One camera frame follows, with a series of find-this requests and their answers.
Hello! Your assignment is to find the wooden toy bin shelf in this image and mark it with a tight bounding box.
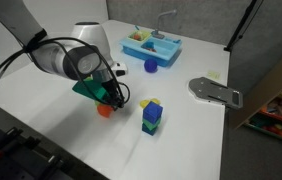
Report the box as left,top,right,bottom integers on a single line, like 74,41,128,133
229,43,282,148

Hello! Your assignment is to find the yellow green sink basket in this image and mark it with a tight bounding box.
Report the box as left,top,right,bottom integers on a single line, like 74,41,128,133
128,29,153,43

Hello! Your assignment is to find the dark blue ball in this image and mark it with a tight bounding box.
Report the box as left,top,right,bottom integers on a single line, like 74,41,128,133
143,58,159,73

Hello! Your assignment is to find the blue toy cup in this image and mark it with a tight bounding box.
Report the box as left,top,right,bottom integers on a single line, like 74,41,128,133
143,40,157,52

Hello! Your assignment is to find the light blue toy sink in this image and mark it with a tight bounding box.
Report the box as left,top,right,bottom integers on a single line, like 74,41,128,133
119,29,184,68

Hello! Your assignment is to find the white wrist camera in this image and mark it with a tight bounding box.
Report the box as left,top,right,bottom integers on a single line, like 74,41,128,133
109,61,129,77

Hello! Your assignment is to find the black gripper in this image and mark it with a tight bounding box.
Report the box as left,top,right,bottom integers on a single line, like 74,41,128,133
100,78,126,110

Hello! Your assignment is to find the green toy piece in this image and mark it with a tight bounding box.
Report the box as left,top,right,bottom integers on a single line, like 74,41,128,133
71,75,110,103

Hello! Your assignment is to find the orange toy animal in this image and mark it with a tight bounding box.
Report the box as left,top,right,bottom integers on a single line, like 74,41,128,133
96,103,115,118

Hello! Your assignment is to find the green block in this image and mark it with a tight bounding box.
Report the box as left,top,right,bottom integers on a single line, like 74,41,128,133
142,117,163,132

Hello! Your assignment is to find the neon blue block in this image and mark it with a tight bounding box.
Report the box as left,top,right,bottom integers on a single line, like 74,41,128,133
142,101,164,124

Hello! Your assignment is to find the grey metal plate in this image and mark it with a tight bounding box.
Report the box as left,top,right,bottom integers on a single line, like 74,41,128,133
188,76,244,110

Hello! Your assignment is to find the grey toy faucet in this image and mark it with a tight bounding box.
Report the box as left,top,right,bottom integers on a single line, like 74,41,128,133
151,9,179,40

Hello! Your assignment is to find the black tripod pole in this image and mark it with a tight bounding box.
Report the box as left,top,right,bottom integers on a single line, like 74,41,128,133
223,0,265,53

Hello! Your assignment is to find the navy blue block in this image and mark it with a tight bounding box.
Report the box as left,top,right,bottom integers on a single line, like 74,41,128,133
141,123,159,137

